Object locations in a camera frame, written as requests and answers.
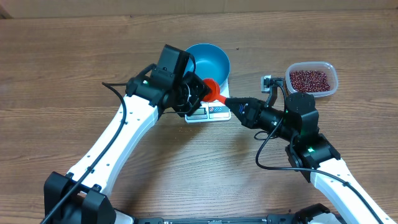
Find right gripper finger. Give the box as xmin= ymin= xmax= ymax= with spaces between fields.
xmin=227 ymin=104 xmax=248 ymax=123
xmin=224 ymin=98 xmax=258 ymax=108

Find red scoop with blue handle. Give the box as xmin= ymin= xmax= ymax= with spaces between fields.
xmin=202 ymin=78 xmax=227 ymax=104

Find white kitchen scale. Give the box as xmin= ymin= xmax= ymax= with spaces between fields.
xmin=185 ymin=101 xmax=231 ymax=123

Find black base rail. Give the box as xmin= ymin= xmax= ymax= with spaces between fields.
xmin=133 ymin=203 xmax=354 ymax=224

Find clear plastic container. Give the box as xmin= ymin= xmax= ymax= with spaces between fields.
xmin=285 ymin=62 xmax=338 ymax=98

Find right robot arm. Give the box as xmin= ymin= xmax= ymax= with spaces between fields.
xmin=224 ymin=93 xmax=393 ymax=223

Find red beans in container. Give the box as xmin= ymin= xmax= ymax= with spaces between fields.
xmin=289 ymin=70 xmax=331 ymax=93

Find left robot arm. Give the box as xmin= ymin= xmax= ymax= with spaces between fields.
xmin=42 ymin=45 xmax=209 ymax=223

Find blue bowl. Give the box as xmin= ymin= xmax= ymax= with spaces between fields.
xmin=186 ymin=43 xmax=231 ymax=90

